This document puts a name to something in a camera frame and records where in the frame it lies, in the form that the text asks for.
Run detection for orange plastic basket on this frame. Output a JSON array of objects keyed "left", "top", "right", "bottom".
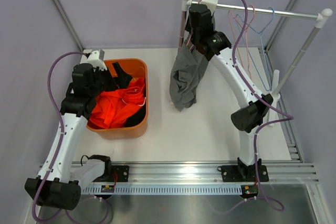
[{"left": 87, "top": 58, "right": 149, "bottom": 139}]

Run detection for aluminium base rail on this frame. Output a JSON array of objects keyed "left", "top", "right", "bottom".
[{"left": 33, "top": 162, "right": 320, "bottom": 185}]

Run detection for white slotted cable duct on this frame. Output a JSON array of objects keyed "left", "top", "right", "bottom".
[{"left": 81, "top": 184, "right": 242, "bottom": 195}]

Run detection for orange shorts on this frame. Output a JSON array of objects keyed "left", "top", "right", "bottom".
[{"left": 89, "top": 78, "right": 146, "bottom": 129}]

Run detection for blue hanger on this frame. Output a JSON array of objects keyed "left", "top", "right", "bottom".
[{"left": 233, "top": 7, "right": 275, "bottom": 91}]

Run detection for pink hanger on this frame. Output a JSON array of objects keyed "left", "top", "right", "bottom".
[
  {"left": 228, "top": 5, "right": 256, "bottom": 78},
  {"left": 185, "top": 0, "right": 202, "bottom": 51}
]

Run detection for black shorts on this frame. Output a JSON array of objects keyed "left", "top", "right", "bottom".
[{"left": 124, "top": 107, "right": 146, "bottom": 127}]

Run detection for grey shorts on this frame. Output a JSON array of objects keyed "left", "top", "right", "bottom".
[{"left": 169, "top": 37, "right": 208, "bottom": 111}]

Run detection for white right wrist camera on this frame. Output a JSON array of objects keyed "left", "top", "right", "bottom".
[{"left": 199, "top": 0, "right": 218, "bottom": 15}]

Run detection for metal clothes rack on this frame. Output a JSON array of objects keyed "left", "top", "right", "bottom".
[{"left": 179, "top": 0, "right": 332, "bottom": 114}]

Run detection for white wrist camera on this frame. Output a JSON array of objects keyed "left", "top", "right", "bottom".
[
  {"left": 199, "top": 0, "right": 218, "bottom": 15},
  {"left": 87, "top": 49, "right": 108, "bottom": 71}
]

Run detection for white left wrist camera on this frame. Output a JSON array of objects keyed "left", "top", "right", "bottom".
[{"left": 87, "top": 49, "right": 108, "bottom": 71}]

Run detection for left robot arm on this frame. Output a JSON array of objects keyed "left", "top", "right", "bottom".
[{"left": 25, "top": 62, "right": 132, "bottom": 210}]

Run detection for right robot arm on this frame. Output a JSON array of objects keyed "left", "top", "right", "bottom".
[{"left": 186, "top": 4, "right": 273, "bottom": 183}]

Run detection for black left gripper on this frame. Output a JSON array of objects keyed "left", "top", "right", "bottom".
[{"left": 89, "top": 62, "right": 132, "bottom": 98}]

